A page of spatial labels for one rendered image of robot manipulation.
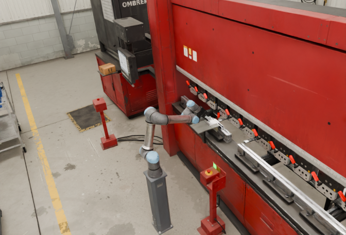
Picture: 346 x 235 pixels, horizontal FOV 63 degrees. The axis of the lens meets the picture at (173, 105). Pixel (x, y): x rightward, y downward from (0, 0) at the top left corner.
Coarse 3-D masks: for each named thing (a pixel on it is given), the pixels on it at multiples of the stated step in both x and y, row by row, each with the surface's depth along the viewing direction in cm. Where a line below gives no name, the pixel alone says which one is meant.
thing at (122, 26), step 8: (120, 24) 338; (128, 24) 335; (136, 24) 332; (120, 32) 346; (128, 32) 330; (136, 32) 334; (144, 32) 339; (128, 40) 334; (136, 40) 339; (128, 48) 380
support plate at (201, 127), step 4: (204, 120) 314; (192, 124) 309; (196, 124) 308; (200, 124) 308; (204, 124) 307; (216, 124) 305; (196, 128) 301; (200, 128) 301; (204, 128) 300; (208, 128) 300; (212, 128) 300; (200, 132) 295
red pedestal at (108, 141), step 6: (96, 102) 417; (102, 102) 416; (96, 108) 412; (102, 108) 416; (102, 114) 429; (102, 120) 433; (102, 138) 454; (108, 138) 450; (114, 138) 451; (102, 144) 454; (108, 144) 448; (114, 144) 453
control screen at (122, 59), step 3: (120, 54) 368; (120, 57) 372; (123, 57) 360; (120, 60) 377; (123, 60) 365; (120, 63) 382; (123, 63) 369; (126, 63) 355; (123, 66) 374; (126, 66) 359; (123, 69) 378; (126, 69) 363; (126, 72) 367
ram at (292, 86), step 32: (192, 32) 296; (224, 32) 243; (256, 32) 207; (192, 64) 317; (224, 64) 257; (256, 64) 217; (288, 64) 188; (320, 64) 165; (224, 96) 272; (256, 96) 228; (288, 96) 195; (320, 96) 171; (288, 128) 204; (320, 128) 178; (320, 160) 185
